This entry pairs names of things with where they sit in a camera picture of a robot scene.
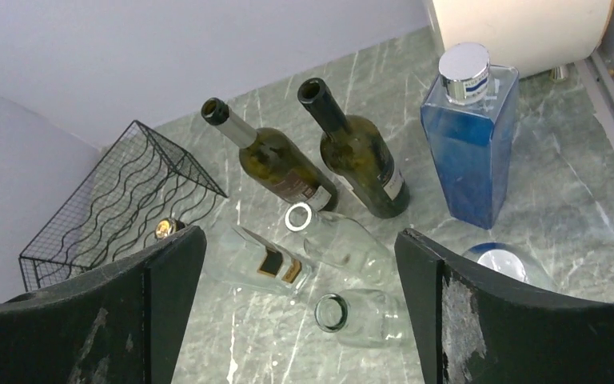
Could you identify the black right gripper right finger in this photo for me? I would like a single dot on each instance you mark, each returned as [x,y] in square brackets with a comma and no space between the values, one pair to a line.
[472,324]

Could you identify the clear bottle white cap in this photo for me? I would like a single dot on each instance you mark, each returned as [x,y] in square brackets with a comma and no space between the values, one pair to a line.
[512,261]

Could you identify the black wire wine rack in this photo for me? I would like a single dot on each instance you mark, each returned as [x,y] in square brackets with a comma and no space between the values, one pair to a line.
[120,207]

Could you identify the green wine bottle black neck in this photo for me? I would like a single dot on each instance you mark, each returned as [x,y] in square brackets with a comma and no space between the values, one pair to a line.
[352,147]

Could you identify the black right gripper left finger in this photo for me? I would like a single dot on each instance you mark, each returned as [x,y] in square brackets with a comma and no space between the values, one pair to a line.
[123,322]

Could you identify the clear bottle silver rim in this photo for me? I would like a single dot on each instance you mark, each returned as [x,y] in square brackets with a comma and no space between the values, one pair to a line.
[340,242]

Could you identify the cream cylindrical container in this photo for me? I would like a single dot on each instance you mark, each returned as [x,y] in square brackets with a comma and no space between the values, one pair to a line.
[530,35]

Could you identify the green wine bottle silver neck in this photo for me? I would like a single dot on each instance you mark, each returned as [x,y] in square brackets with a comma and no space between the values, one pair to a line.
[272,159]

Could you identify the clear glass bottle mouth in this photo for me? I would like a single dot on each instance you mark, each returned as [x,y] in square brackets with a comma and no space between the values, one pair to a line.
[364,318]

